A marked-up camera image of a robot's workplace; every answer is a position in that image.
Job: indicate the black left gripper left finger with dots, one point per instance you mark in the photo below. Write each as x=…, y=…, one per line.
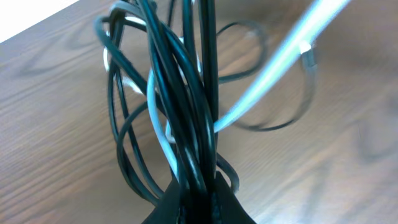
x=168, y=209

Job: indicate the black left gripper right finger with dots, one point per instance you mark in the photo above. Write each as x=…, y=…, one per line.
x=228, y=209

